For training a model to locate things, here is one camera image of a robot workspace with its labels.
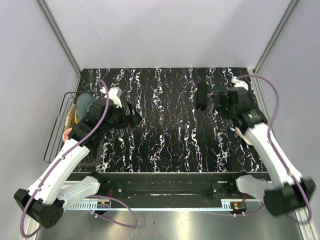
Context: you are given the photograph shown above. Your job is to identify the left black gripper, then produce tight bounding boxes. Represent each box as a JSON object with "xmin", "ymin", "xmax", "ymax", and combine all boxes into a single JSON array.
[{"xmin": 102, "ymin": 101, "xmax": 143, "ymax": 133}]

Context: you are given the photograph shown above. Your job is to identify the dark green glasses case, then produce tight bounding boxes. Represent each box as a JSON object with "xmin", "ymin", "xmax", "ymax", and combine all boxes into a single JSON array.
[{"xmin": 213, "ymin": 84, "xmax": 228, "ymax": 95}]

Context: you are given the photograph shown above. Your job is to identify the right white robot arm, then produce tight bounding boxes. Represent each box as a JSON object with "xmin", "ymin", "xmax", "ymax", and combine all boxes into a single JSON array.
[{"xmin": 212, "ymin": 86, "xmax": 316, "ymax": 217}]

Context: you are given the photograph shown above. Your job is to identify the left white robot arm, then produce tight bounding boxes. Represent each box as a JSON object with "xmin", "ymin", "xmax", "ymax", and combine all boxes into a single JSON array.
[{"xmin": 13, "ymin": 100, "xmax": 142, "ymax": 229}]

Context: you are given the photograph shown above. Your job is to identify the blue ceramic plate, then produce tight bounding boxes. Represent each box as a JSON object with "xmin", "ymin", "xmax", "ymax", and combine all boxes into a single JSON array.
[{"xmin": 75, "ymin": 93, "xmax": 96, "ymax": 121}]

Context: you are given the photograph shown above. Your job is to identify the woven beige plate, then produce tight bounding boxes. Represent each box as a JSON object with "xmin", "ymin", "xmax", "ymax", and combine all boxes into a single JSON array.
[{"xmin": 64, "ymin": 103, "xmax": 76, "ymax": 131}]

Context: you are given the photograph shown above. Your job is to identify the pink patterned cup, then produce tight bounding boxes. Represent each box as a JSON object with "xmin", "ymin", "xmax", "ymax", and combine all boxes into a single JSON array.
[{"xmin": 62, "ymin": 128, "xmax": 72, "ymax": 142}]

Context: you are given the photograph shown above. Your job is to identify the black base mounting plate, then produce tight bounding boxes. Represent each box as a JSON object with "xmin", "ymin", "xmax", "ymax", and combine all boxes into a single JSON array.
[{"xmin": 98, "ymin": 172, "xmax": 249, "ymax": 200}]

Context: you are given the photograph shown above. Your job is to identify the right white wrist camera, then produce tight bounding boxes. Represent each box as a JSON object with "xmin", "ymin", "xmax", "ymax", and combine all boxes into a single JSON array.
[{"xmin": 231, "ymin": 76, "xmax": 249, "ymax": 91}]

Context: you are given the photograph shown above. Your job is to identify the black wire dish rack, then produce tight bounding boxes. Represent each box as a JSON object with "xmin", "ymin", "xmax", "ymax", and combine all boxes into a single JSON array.
[{"xmin": 43, "ymin": 91, "xmax": 104, "ymax": 167}]

